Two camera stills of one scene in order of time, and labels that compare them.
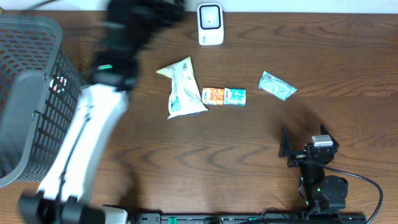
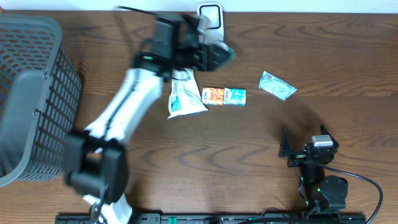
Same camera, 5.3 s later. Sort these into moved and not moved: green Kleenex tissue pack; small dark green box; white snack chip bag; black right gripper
Moved: small dark green box
Not moved: black right gripper; white snack chip bag; green Kleenex tissue pack
